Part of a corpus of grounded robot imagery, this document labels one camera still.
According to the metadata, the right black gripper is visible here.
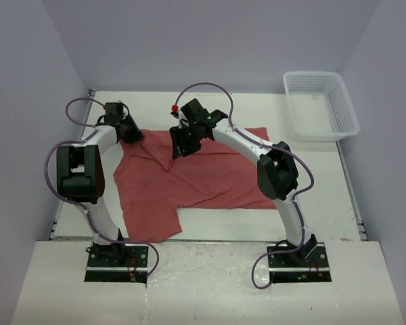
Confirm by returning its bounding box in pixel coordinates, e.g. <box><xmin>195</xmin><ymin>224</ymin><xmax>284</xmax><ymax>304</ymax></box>
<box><xmin>171</xmin><ymin>124</ymin><xmax>202</xmax><ymax>160</ymax></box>

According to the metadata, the red t shirt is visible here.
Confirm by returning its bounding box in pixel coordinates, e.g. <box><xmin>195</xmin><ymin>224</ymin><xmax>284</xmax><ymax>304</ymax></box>
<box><xmin>114</xmin><ymin>129</ymin><xmax>276</xmax><ymax>242</ymax></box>

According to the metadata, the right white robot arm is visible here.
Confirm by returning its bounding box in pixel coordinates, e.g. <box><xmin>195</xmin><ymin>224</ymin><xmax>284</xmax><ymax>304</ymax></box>
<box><xmin>169</xmin><ymin>99</ymin><xmax>317</xmax><ymax>266</ymax></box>

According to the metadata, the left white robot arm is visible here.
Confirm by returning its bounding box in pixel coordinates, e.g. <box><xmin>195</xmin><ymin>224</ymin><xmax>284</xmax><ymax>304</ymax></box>
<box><xmin>52</xmin><ymin>102</ymin><xmax>144</xmax><ymax>266</ymax></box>

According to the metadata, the white plastic basket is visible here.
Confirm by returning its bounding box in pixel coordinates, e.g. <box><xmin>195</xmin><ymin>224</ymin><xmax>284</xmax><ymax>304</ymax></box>
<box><xmin>283</xmin><ymin>71</ymin><xmax>360</xmax><ymax>142</ymax></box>

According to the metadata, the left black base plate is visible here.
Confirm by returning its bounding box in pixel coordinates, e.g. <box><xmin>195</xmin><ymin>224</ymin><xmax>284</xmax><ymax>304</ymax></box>
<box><xmin>84</xmin><ymin>244</ymin><xmax>149</xmax><ymax>284</ymax></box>

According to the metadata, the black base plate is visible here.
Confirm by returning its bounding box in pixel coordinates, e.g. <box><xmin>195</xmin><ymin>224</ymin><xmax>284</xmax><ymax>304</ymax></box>
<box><xmin>267</xmin><ymin>243</ymin><xmax>332</xmax><ymax>284</ymax></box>
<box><xmin>84</xmin><ymin>244</ymin><xmax>149</xmax><ymax>284</ymax></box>

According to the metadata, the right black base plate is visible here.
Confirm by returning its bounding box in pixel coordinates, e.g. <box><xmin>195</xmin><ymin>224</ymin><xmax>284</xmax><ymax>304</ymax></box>
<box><xmin>267</xmin><ymin>243</ymin><xmax>332</xmax><ymax>284</ymax></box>

